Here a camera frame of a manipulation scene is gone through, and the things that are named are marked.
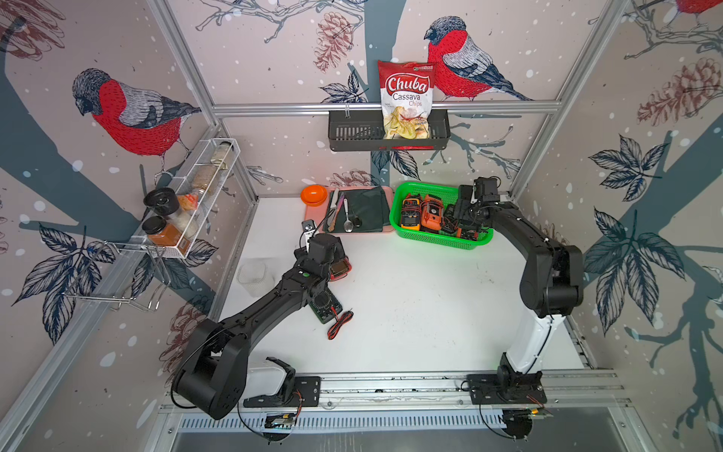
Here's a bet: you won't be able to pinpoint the green-edged black multimeter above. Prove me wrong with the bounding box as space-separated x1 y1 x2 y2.
309 289 344 325

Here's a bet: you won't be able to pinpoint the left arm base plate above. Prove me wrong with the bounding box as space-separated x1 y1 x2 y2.
242 376 321 408

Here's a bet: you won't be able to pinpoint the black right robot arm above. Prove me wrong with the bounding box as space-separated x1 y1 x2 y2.
453 177 583 400

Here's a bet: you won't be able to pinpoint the gold-handled knife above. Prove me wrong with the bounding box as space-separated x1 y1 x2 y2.
327 193 345 232

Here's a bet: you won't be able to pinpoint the black wall basket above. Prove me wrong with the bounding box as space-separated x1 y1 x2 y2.
328 110 451 152

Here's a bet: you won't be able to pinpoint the white wire spice rack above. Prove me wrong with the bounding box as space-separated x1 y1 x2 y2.
129 137 239 260

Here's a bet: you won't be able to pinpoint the amber spice jar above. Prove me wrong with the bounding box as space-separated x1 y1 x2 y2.
141 216 190 252

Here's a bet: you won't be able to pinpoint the chuba cassava chips bag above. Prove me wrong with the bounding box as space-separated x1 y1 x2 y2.
378 61 435 139

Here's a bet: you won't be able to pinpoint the black-lid spice jar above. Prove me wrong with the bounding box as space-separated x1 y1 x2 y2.
143 188 180 217

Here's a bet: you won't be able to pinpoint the yellow multimeter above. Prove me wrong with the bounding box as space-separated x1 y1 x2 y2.
399 194 422 231

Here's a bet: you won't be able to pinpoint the clear plastic cup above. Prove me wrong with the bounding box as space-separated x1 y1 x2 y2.
236 258 276 299

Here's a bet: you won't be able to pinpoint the pink cutting board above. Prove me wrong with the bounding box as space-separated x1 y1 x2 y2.
304 186 394 233

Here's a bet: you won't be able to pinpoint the green plastic basket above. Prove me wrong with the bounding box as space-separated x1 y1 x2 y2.
390 182 493 250

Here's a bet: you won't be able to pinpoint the orange bowl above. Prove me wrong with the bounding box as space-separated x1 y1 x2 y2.
299 185 329 207

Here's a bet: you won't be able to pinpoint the white-handled spoon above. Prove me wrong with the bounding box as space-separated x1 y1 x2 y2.
344 199 355 233

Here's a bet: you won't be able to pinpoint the orange clamp multimeter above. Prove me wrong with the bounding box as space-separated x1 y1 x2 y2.
421 195 444 233

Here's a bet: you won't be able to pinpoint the red taped multimeter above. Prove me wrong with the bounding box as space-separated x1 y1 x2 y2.
329 258 352 282

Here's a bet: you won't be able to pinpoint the dark green cloth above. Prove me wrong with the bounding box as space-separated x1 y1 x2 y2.
320 186 390 235

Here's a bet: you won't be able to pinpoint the loose red black leads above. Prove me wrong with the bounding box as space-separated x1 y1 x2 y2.
327 308 354 340

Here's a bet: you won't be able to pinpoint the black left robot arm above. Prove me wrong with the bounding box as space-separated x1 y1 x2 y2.
171 234 346 420

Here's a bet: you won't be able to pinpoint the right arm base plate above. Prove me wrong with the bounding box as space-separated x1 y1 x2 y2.
465 372 548 406

